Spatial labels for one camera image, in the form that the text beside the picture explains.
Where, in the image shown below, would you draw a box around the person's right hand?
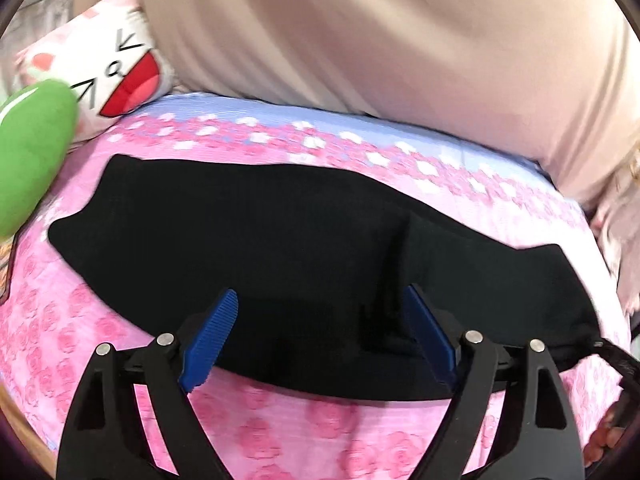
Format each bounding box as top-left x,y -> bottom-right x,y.
582,400 -> 628,468

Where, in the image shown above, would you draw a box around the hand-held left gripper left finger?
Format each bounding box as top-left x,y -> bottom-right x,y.
56,288 -> 240,480

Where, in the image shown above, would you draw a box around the black pants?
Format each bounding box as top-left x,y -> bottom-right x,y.
47,154 -> 603,402

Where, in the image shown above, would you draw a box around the wooden bed frame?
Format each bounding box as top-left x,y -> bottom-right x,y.
0,390 -> 56,467

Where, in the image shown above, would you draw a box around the pale floral blanket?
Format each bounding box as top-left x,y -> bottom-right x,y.
590,145 -> 640,316

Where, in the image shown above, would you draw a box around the green plush toy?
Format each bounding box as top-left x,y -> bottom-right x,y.
0,79 -> 80,241

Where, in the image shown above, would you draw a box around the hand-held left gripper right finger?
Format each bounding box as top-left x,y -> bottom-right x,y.
402,284 -> 586,480

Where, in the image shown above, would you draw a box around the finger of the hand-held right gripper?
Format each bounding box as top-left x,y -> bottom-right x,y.
592,337 -> 640,396

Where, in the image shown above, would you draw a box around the cartoon cat face pillow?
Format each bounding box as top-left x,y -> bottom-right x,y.
15,0 -> 176,138

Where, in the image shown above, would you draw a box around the pink floral bedsheet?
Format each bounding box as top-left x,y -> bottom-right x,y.
0,91 -> 632,480

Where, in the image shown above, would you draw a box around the beige blanket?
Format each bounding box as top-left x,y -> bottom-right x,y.
75,0 -> 640,211

